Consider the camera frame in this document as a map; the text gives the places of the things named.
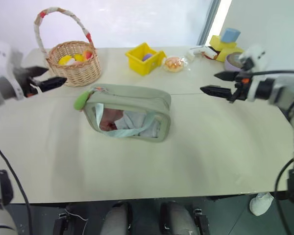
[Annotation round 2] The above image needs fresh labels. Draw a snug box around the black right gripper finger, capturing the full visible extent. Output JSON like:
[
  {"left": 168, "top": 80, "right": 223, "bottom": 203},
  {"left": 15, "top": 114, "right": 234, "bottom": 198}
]
[
  {"left": 199, "top": 85, "right": 233, "bottom": 100},
  {"left": 213, "top": 70, "right": 243, "bottom": 82}
]

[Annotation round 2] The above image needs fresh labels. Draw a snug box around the light blue cloth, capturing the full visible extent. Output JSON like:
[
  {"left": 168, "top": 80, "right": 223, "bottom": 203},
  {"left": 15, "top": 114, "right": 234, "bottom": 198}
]
[{"left": 114, "top": 110, "right": 161, "bottom": 138}]

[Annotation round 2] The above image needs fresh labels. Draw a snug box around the yellow plastic box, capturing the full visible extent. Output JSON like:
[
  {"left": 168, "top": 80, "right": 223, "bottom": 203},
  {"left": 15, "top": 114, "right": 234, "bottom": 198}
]
[{"left": 124, "top": 42, "right": 167, "bottom": 77}]

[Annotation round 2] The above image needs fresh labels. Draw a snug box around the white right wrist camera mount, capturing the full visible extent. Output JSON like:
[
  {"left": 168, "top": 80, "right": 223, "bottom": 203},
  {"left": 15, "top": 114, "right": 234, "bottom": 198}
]
[{"left": 238, "top": 44, "right": 267, "bottom": 102}]

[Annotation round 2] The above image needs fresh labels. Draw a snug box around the lilac round bowl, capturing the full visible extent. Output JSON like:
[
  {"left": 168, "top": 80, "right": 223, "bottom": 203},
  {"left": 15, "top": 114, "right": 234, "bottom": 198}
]
[{"left": 223, "top": 51, "right": 246, "bottom": 72}]

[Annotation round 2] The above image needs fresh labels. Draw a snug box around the green transparent pouch bag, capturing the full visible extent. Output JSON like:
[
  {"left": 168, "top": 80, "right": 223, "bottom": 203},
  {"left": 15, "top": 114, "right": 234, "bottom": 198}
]
[{"left": 81, "top": 83, "right": 172, "bottom": 144}]

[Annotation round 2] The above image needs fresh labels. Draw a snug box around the grey rounded robot knee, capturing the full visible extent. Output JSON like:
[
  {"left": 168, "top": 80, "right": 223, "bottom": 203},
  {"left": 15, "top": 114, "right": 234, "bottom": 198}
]
[
  {"left": 160, "top": 201, "right": 199, "bottom": 235},
  {"left": 100, "top": 201, "right": 134, "bottom": 235}
]

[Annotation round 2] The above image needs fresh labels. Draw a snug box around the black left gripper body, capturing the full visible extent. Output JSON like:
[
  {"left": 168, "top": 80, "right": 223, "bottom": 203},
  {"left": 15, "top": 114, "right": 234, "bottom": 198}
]
[{"left": 21, "top": 68, "right": 44, "bottom": 98}]

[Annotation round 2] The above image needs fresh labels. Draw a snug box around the black strap bracket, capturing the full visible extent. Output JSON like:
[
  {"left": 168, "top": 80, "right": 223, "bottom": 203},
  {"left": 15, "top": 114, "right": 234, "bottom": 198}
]
[
  {"left": 193, "top": 208, "right": 211, "bottom": 235},
  {"left": 53, "top": 212, "right": 70, "bottom": 235}
]

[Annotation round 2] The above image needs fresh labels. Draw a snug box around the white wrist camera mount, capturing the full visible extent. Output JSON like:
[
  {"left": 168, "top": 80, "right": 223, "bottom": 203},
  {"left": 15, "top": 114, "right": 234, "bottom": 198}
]
[
  {"left": 0, "top": 36, "right": 25, "bottom": 79},
  {"left": 238, "top": 44, "right": 267, "bottom": 102}
]

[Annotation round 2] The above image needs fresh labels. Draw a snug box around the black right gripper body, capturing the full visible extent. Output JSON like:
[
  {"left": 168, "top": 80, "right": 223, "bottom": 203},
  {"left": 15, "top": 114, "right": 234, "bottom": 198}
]
[{"left": 227, "top": 70, "right": 251, "bottom": 103}]

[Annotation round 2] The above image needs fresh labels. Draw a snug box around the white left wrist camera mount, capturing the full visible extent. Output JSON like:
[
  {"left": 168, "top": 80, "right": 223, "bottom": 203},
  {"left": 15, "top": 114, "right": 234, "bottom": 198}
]
[{"left": 0, "top": 36, "right": 25, "bottom": 79}]

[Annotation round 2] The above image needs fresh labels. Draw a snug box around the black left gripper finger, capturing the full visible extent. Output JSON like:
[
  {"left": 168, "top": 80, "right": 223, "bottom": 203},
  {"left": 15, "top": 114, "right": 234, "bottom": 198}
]
[
  {"left": 26, "top": 66, "right": 50, "bottom": 78},
  {"left": 38, "top": 77, "right": 68, "bottom": 94}
]

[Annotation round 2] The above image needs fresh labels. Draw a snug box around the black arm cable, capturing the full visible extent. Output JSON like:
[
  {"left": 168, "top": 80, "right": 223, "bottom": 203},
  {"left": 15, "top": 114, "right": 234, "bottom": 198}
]
[
  {"left": 249, "top": 70, "right": 294, "bottom": 235},
  {"left": 0, "top": 135, "right": 34, "bottom": 235}
]

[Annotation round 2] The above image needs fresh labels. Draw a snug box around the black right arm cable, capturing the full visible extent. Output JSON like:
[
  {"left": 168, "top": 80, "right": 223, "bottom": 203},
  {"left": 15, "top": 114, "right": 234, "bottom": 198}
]
[{"left": 249, "top": 70, "right": 294, "bottom": 235}]

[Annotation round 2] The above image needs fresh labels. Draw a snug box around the grey rounded robot right knee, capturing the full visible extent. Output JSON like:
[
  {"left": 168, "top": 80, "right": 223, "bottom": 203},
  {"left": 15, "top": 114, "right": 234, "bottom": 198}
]
[{"left": 160, "top": 201, "right": 199, "bottom": 235}]

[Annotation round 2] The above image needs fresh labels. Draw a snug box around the wicker basket with handle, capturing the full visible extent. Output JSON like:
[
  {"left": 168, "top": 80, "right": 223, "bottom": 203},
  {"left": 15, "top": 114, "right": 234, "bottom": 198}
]
[{"left": 34, "top": 7, "right": 102, "bottom": 88}]

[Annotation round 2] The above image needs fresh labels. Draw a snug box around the wrapped bread bun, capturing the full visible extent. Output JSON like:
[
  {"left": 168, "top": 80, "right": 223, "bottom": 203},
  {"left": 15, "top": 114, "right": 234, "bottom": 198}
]
[{"left": 162, "top": 56, "right": 187, "bottom": 73}]

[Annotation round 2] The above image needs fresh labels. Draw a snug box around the white shoe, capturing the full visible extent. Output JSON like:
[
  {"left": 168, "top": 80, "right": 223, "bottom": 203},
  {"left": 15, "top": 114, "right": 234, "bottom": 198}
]
[{"left": 249, "top": 191, "right": 274, "bottom": 217}]

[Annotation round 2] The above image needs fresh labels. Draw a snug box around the green zipper pull charm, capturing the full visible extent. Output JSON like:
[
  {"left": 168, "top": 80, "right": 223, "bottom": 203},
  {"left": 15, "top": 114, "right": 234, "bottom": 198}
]
[{"left": 73, "top": 91, "right": 91, "bottom": 111}]

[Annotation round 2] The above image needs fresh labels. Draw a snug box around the grey window frame post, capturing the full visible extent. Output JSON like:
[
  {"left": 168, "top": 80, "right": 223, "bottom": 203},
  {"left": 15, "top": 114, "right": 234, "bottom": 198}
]
[{"left": 197, "top": 0, "right": 222, "bottom": 47}]

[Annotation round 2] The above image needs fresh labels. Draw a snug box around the grey rounded robot left knee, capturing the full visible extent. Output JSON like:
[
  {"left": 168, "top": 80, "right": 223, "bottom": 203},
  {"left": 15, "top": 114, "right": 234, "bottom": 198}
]
[{"left": 100, "top": 201, "right": 134, "bottom": 235}]

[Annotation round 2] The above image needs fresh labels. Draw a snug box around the blue foam block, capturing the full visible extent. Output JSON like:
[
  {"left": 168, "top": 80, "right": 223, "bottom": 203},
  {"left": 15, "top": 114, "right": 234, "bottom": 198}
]
[{"left": 221, "top": 27, "right": 242, "bottom": 44}]

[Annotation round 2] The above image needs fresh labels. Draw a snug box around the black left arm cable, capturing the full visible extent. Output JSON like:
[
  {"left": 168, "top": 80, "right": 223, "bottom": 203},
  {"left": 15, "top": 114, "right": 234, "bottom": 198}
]
[{"left": 0, "top": 135, "right": 34, "bottom": 235}]

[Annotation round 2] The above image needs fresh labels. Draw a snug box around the white plastic tool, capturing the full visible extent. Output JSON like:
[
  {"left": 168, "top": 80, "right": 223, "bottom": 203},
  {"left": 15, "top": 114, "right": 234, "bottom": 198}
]
[{"left": 187, "top": 46, "right": 220, "bottom": 61}]

